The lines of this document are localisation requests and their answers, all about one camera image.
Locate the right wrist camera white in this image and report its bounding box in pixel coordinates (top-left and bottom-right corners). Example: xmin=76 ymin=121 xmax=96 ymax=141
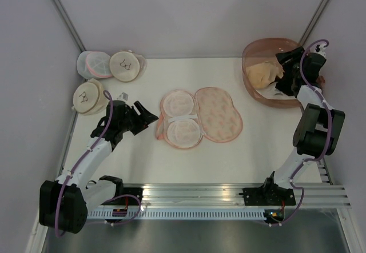
xmin=313 ymin=43 xmax=328 ymax=59

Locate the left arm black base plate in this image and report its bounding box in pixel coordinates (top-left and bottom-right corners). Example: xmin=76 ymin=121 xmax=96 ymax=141
xmin=106 ymin=187 xmax=144 ymax=206

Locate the aluminium corner post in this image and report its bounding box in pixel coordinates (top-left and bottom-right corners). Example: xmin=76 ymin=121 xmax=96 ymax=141
xmin=299 ymin=0 xmax=331 ymax=46
xmin=50 ymin=0 xmax=86 ymax=53

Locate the black bra in basket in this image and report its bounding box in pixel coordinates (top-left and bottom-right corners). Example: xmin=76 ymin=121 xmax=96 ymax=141
xmin=275 ymin=76 xmax=296 ymax=97

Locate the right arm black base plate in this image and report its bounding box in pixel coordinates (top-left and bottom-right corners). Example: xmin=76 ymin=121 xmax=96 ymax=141
xmin=239 ymin=187 xmax=296 ymax=206

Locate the white garment in basket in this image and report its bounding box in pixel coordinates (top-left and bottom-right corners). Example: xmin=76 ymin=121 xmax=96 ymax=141
xmin=257 ymin=85 xmax=295 ymax=100

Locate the right aluminium corner post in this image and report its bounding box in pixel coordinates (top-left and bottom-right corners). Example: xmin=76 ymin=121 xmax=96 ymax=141
xmin=299 ymin=0 xmax=331 ymax=46

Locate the beige round laundry bag lower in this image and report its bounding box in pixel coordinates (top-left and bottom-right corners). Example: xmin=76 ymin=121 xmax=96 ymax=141
xmin=71 ymin=79 xmax=108 ymax=115

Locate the aluminium front rail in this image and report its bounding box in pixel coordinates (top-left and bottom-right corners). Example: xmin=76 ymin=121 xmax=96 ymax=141
xmin=124 ymin=183 xmax=350 ymax=208

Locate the orange floral mesh laundry bag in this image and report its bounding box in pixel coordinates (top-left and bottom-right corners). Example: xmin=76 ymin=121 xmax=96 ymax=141
xmin=156 ymin=87 xmax=243 ymax=149

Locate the beige round laundry bag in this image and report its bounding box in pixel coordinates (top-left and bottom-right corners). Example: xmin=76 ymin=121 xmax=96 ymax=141
xmin=109 ymin=50 xmax=147 ymax=83
xmin=71 ymin=79 xmax=108 ymax=115

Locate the beige bra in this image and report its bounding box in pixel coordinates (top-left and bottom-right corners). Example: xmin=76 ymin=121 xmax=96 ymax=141
xmin=246 ymin=61 xmax=284 ymax=89

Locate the beige round laundry bag upper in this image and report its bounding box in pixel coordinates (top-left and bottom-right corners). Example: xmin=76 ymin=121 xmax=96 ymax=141
xmin=109 ymin=50 xmax=147 ymax=83

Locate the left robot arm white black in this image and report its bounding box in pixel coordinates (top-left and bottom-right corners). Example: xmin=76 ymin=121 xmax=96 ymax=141
xmin=39 ymin=101 xmax=158 ymax=236

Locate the white slotted cable duct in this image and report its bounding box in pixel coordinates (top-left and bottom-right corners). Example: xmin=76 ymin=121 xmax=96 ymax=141
xmin=87 ymin=207 xmax=266 ymax=220

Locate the pink translucent plastic basket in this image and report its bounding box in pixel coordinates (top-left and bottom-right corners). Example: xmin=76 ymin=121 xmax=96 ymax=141
xmin=242 ymin=38 xmax=304 ymax=109

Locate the white pink mesh laundry bag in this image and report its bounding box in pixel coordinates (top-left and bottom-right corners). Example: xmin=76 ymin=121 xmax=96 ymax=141
xmin=76 ymin=51 xmax=113 ymax=79

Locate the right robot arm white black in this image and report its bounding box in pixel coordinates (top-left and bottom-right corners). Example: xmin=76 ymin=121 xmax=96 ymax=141
xmin=261 ymin=46 xmax=345 ymax=206

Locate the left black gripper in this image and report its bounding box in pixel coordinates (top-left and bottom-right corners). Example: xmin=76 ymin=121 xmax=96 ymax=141
xmin=119 ymin=101 xmax=158 ymax=136

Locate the left aluminium corner post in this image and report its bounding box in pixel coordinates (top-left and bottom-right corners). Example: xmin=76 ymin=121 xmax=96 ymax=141
xmin=50 ymin=0 xmax=86 ymax=53

